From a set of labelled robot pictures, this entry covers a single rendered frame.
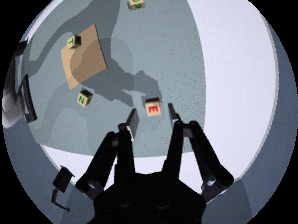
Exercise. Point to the tan flat mat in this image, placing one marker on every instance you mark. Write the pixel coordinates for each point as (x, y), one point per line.
(86, 60)

